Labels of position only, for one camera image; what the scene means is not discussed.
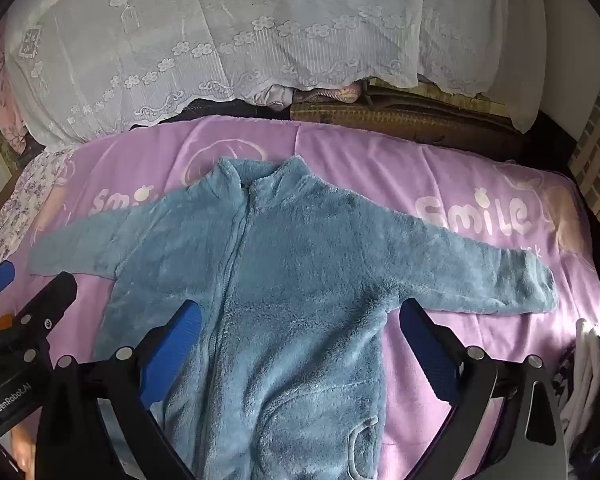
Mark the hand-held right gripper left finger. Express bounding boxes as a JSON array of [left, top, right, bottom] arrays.
[[35, 300, 203, 480]]

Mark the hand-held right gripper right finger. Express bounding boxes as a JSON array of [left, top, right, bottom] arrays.
[[399, 297, 568, 480]]

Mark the blue fleece jacket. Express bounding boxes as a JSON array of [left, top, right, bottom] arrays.
[[27, 156, 560, 480]]

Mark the person's left hand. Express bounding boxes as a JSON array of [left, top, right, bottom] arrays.
[[9, 425, 37, 476]]

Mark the floral bed sheet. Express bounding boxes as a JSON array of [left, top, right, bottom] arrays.
[[0, 150, 76, 321]]

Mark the black and white striped garment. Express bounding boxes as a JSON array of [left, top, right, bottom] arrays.
[[550, 352, 581, 411]]

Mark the purple printed blanket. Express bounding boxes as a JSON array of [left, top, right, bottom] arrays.
[[30, 115, 600, 480]]

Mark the pink fabric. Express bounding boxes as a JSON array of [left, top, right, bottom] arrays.
[[0, 25, 31, 156]]

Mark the brown woven bamboo mat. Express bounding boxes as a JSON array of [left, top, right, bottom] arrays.
[[290, 82, 526, 161]]

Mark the dark cloth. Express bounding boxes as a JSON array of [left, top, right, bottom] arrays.
[[130, 97, 291, 128]]

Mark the pale lilac garment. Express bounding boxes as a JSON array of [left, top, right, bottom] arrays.
[[252, 85, 293, 111]]

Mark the white lace cloth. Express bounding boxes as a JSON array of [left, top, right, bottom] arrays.
[[2, 0, 536, 143]]

